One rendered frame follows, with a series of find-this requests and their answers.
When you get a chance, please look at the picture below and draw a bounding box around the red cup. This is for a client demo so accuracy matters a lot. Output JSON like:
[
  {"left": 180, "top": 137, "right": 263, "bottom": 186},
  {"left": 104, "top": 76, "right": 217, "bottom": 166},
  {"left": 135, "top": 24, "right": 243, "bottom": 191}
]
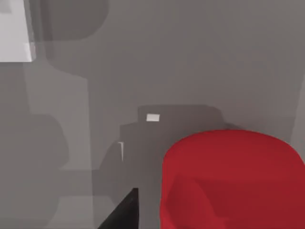
[{"left": 159, "top": 129, "right": 305, "bottom": 229}]

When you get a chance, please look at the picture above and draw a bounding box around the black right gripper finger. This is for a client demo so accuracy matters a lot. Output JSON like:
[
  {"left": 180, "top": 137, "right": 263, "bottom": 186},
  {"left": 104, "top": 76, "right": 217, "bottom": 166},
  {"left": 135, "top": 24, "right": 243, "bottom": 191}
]
[{"left": 97, "top": 187, "right": 140, "bottom": 229}]

